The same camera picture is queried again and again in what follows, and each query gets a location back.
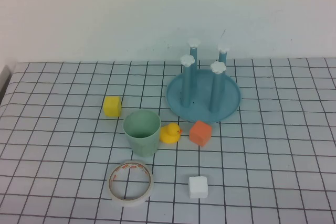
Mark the pale green plastic cup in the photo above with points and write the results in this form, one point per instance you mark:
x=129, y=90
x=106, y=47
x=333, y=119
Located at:
x=143, y=145

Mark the blue cup stand white caps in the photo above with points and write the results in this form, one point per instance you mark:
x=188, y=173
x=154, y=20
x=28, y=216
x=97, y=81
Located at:
x=199, y=108

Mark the yellow rubber duck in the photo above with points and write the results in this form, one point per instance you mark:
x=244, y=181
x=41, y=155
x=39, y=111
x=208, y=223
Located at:
x=169, y=134

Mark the orange foam cube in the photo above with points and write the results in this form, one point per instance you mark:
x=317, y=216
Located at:
x=200, y=133

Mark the yellow foam cube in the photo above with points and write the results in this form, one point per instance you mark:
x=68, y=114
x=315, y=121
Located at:
x=112, y=106

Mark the white foam cube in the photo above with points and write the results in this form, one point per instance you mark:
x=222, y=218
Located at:
x=198, y=187

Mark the white black-grid tablecloth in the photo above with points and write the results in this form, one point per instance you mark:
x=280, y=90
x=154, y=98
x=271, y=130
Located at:
x=262, y=140

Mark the white adhesive tape roll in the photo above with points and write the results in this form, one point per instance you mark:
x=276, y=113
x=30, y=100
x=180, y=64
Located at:
x=131, y=202

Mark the grey metal rail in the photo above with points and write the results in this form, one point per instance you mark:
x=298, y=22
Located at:
x=4, y=82

